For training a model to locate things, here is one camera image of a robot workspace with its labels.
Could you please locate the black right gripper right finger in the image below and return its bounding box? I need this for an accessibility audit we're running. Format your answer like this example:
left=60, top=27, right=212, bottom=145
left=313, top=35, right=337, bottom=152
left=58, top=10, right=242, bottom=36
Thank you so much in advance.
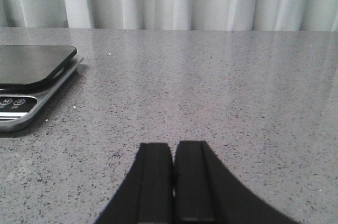
left=174, top=141, right=294, bottom=223

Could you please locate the black silver kitchen scale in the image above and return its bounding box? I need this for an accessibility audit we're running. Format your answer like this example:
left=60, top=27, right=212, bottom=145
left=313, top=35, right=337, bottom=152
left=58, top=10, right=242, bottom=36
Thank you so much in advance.
left=1, top=45, right=83, bottom=132

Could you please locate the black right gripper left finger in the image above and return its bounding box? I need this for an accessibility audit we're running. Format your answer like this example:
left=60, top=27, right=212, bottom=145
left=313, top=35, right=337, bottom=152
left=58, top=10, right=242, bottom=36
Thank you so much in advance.
left=96, top=143, right=173, bottom=223

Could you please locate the white pleated curtain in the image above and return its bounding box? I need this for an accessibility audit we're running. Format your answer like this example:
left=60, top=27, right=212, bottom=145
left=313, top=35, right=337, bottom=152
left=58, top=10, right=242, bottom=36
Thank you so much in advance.
left=1, top=0, right=337, bottom=31

